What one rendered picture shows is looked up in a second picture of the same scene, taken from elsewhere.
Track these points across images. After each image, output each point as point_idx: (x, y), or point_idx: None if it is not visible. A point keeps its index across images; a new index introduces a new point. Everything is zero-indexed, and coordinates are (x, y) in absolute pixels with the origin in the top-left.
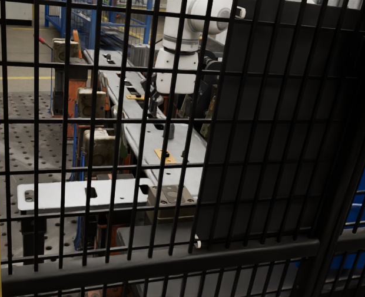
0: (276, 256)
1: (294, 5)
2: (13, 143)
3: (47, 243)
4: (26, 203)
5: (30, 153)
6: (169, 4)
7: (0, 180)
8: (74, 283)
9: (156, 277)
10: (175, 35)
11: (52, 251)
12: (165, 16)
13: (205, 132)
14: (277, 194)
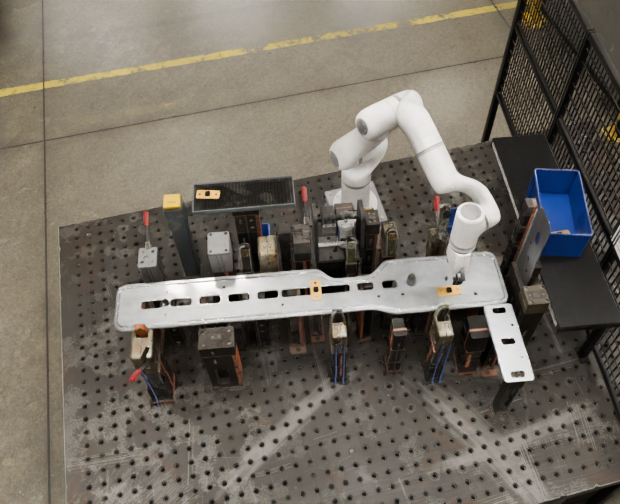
0: None
1: None
2: (249, 440)
3: (430, 401)
4: (527, 375)
5: (274, 422)
6: (473, 235)
7: (333, 445)
8: None
9: None
10: (476, 242)
11: (441, 398)
12: (466, 241)
13: (394, 253)
14: None
